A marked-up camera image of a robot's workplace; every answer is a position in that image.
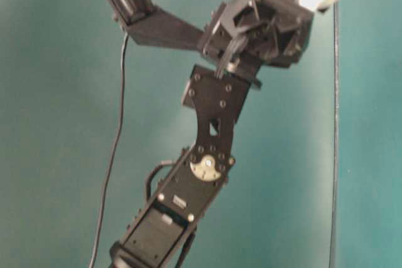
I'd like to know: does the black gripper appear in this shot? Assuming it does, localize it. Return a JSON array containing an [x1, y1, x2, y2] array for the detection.
[[198, 0, 338, 68]]

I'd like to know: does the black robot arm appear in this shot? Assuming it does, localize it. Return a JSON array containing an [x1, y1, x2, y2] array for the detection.
[[108, 0, 338, 267]]

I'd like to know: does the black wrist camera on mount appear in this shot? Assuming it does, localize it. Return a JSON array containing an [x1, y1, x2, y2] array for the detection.
[[108, 0, 204, 51]]

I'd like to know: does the thin black camera cable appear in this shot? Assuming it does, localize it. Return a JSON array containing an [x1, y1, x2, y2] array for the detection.
[[85, 31, 129, 268]]

